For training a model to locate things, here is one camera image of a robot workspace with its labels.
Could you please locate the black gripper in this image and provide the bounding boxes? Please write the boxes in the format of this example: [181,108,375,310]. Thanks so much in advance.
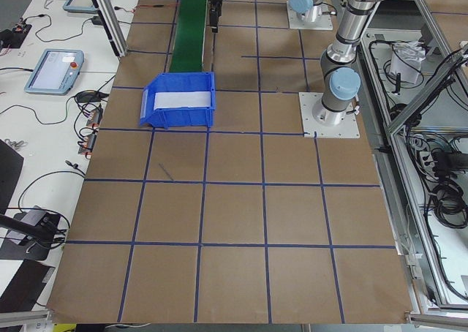
[205,0,228,34]

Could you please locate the green conveyor belt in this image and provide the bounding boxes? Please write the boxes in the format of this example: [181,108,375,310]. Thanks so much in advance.
[169,0,206,72]

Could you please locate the blue bin left side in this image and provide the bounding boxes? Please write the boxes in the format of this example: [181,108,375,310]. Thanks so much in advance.
[140,72,216,129]

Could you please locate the white foam pad left bin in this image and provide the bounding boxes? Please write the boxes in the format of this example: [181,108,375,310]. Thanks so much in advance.
[154,91,211,109]

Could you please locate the black power adapter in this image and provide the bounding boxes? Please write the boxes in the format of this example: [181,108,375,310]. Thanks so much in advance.
[91,16,103,26]

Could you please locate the teach pendant far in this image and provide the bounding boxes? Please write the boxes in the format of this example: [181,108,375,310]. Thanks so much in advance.
[63,0,97,14]

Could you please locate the teach pendant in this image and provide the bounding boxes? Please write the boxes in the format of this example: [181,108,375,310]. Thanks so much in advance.
[24,48,85,95]
[63,0,97,14]

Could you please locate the teach pendant near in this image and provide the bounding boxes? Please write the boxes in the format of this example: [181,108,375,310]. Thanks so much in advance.
[24,48,85,95]

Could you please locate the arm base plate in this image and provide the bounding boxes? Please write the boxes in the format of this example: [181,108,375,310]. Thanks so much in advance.
[287,1,333,31]
[299,92,360,139]

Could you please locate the aluminium frame post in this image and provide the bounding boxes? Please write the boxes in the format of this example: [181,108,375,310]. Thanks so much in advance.
[91,0,128,58]

